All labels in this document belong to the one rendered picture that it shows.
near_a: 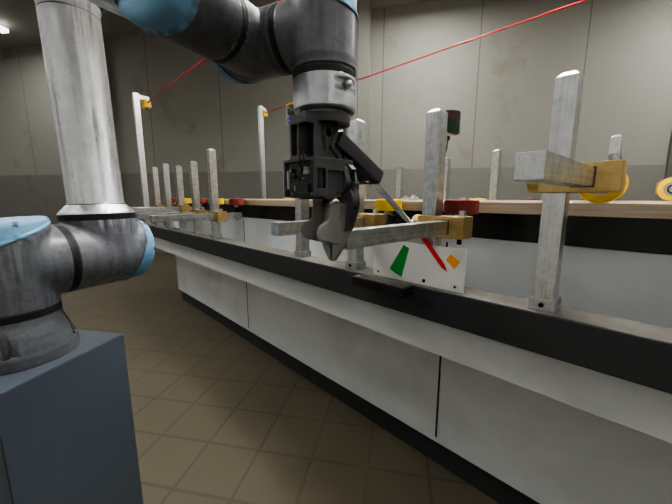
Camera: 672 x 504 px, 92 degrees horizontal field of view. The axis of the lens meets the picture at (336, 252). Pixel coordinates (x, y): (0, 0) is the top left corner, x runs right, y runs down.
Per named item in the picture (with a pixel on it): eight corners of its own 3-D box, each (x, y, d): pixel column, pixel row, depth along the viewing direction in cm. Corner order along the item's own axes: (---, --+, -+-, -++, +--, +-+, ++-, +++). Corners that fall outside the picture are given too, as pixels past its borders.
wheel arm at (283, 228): (279, 240, 71) (278, 220, 70) (270, 238, 74) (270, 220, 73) (396, 227, 101) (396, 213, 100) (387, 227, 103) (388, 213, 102)
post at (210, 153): (214, 243, 168) (208, 147, 160) (212, 243, 170) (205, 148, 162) (221, 243, 170) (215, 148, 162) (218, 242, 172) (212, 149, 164)
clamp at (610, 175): (619, 192, 50) (624, 158, 50) (524, 193, 60) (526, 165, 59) (624, 192, 55) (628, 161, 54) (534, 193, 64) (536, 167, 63)
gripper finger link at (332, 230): (309, 264, 48) (308, 201, 46) (338, 259, 52) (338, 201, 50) (323, 267, 45) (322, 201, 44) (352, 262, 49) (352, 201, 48)
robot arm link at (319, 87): (326, 96, 52) (373, 80, 45) (327, 128, 53) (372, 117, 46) (280, 82, 46) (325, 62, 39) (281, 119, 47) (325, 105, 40)
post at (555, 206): (548, 340, 61) (580, 66, 53) (528, 334, 64) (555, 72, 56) (553, 335, 63) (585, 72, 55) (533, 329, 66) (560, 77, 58)
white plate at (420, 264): (462, 294, 71) (465, 249, 70) (372, 274, 90) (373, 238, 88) (463, 293, 72) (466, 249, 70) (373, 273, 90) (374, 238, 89)
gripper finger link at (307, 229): (296, 261, 50) (295, 201, 48) (325, 256, 54) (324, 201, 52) (309, 264, 48) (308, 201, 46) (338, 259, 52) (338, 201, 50)
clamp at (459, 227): (462, 240, 70) (463, 216, 69) (409, 234, 80) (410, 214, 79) (473, 237, 74) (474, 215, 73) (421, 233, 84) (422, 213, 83)
